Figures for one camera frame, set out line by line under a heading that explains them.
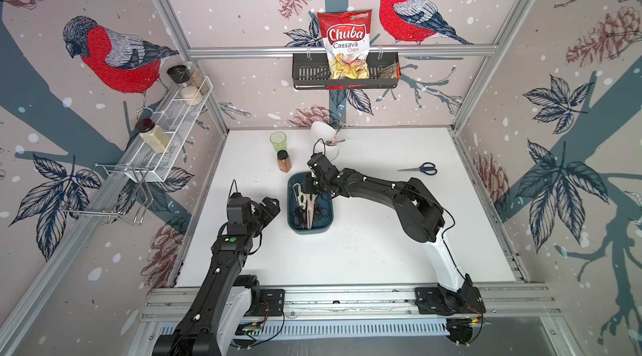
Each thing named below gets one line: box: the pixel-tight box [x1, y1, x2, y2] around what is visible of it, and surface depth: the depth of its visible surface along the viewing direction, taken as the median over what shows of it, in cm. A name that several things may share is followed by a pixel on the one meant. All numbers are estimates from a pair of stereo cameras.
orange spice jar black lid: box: [276, 149, 292, 173], surface depth 102 cm
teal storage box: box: [286, 172, 335, 234], surface depth 92 cm
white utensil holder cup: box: [310, 121, 341, 162], surface depth 107 cm
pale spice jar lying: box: [135, 117, 170, 153], surface depth 69 cm
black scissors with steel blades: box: [311, 201, 322, 228], surface depth 91 cm
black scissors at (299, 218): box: [292, 205, 307, 230], surface depth 92 cm
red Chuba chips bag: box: [316, 9, 372, 80], surface depth 84 cm
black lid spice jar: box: [166, 64, 204, 107], surface depth 83 cm
